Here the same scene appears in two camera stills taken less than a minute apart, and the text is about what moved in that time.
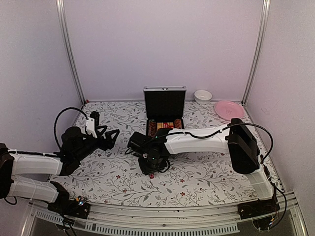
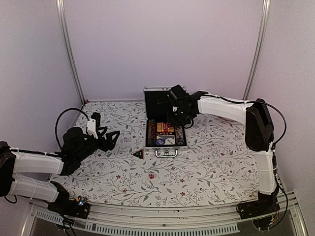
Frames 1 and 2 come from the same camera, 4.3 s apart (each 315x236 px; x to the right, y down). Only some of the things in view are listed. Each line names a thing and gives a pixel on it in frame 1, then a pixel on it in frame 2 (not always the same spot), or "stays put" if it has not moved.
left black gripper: [109, 143] stays put
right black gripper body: [152, 164] → [179, 118]
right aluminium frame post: [255, 67] stays put
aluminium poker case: [165, 107] stays put
